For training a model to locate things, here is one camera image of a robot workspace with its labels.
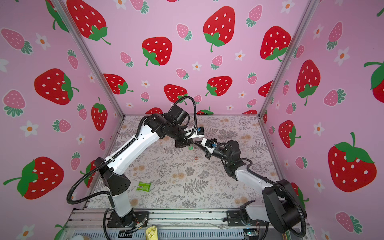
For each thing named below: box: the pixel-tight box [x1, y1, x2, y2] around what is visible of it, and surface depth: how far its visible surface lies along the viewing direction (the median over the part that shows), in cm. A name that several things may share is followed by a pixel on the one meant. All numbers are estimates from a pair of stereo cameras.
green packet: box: [136, 181, 152, 192], surface depth 85 cm
